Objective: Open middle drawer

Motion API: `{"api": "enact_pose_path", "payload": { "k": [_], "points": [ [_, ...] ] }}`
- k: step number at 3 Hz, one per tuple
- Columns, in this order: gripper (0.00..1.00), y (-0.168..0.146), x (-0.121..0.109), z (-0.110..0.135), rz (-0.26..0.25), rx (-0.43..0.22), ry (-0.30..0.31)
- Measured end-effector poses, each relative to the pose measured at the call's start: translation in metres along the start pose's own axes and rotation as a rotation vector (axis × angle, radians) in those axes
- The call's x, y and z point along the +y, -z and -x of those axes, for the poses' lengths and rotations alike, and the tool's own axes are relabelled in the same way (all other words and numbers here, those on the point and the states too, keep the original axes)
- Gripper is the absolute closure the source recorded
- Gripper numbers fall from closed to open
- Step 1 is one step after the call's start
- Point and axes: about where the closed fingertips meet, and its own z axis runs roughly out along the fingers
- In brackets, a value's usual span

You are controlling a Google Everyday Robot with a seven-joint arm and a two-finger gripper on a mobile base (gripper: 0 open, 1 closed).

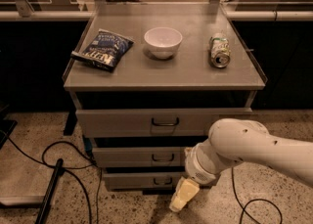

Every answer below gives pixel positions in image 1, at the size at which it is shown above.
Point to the grey top drawer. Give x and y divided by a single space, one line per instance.
151 122

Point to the green soda can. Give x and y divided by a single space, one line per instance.
219 50

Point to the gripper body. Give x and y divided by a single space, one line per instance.
202 173

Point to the black floor bar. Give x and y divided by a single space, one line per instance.
46 203

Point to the blue chip bag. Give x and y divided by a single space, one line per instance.
105 50

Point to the white bowl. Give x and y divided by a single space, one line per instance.
163 42

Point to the grey bottom drawer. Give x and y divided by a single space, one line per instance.
142 181

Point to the white horizontal rail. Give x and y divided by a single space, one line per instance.
246 16

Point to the grey drawer cabinet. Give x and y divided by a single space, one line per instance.
186 80

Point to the grey drawer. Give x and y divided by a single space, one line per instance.
140 157
142 181
151 122

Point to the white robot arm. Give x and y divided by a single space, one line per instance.
231 142

